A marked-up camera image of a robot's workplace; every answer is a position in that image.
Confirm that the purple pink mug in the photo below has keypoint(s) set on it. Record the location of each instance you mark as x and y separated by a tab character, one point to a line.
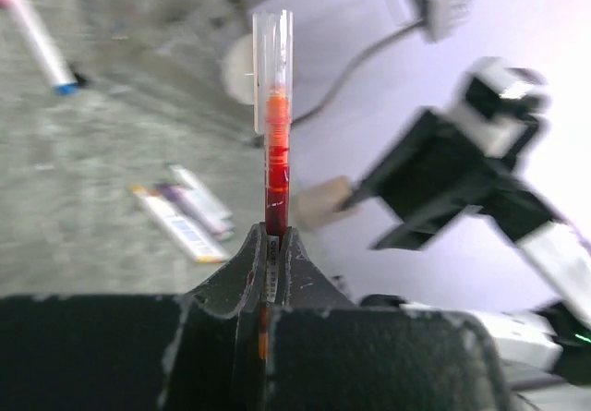
319	206

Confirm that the yellow marker pen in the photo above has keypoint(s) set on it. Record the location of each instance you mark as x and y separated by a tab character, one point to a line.
191	238

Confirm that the blue marker pen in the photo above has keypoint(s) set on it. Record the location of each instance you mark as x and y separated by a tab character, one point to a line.
43	47

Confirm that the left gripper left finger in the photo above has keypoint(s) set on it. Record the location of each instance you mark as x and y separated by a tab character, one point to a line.
195	351

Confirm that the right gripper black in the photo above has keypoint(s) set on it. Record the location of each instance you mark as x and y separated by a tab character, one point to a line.
435	172

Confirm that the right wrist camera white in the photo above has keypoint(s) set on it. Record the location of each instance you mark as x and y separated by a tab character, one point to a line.
499	107

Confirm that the green marker pen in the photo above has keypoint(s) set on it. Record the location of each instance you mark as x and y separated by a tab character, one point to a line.
187	178

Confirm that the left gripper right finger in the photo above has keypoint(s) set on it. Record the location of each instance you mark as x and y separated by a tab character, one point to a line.
327	354

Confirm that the red white bowl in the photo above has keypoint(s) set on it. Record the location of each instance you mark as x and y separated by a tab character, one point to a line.
237	71

